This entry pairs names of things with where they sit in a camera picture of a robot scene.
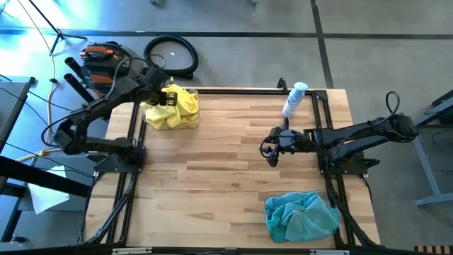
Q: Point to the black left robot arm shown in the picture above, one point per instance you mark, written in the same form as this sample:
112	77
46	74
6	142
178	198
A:
106	103

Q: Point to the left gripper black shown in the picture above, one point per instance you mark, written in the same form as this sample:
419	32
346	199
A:
154	83

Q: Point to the dark grey side table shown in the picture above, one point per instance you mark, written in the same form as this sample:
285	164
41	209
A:
10	106

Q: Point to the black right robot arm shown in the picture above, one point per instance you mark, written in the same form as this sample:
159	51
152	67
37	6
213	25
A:
371	129

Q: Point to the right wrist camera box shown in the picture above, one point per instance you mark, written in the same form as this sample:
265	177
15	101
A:
286	139

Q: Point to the white blue spray bottle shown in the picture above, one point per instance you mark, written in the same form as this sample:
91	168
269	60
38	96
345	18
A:
293	102

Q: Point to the white paper sheet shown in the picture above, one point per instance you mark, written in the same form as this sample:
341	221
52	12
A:
46	198

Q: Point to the black tripod stand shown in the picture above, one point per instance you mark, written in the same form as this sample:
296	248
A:
61	34

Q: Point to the black metal beam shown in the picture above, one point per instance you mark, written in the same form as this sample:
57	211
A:
35	175

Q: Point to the silver metal bracket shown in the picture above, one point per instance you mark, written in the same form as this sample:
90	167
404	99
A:
329	252
131	251

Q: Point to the orange black shop vacuum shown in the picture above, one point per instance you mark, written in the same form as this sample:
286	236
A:
102	56

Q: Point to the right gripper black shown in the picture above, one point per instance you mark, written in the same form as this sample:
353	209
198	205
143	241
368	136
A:
302	141

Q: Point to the yellow cloth pile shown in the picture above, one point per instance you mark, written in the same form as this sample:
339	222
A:
195	93

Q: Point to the dark grey flat case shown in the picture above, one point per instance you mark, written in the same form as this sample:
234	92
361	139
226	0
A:
78	166

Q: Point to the black vacuum extension tube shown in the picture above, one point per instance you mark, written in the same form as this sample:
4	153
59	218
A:
76	85
72	64

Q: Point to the grey metal table stand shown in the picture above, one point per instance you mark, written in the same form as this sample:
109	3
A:
424	161

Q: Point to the teal cloth pile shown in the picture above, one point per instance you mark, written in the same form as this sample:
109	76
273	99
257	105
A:
326	195

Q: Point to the black aluminium table frame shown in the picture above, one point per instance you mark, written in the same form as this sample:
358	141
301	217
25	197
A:
247	91

